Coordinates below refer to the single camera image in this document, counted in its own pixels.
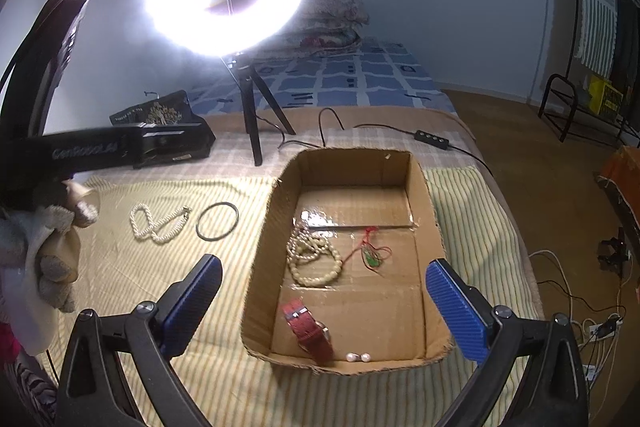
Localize yellow black box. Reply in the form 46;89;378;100
588;75;624;120

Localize black metal clothes rack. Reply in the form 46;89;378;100
529;0;639;146

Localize beige plaid blanket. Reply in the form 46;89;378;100
75;128;487;183

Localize black tripod stand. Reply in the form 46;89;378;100
221;53;298;167

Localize dark hanging clothes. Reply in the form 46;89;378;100
611;0;639;91

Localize gloved left hand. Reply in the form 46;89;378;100
1;181;100;357

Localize red leather strap watch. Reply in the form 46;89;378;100
281;299;334;365

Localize white striped hanging towel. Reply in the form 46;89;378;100
575;0;617;78

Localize brown cardboard box tray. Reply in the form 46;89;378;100
241;148;452;375

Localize yellow striped cloth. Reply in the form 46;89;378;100
74;150;541;426

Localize black metal bangle ring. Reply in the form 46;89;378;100
195;200;241;242

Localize black power cable with remote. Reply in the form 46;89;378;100
254;107;497;178

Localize cream bead bracelet strand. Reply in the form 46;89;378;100
285;218;345;289

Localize pair of pearl earrings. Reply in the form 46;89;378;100
345;352;371;363

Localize black printed snack bag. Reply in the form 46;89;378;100
108;89;217;170

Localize white power strip with cables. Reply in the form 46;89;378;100
527;248;634;423

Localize red string jade pendant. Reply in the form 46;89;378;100
343;227;393;274

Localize orange cloth covered table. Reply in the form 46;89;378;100
596;146;640;258

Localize white twisted pearl necklace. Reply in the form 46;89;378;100
128;202;192;245

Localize blue checkered bed sheet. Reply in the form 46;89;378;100
186;37;459;118

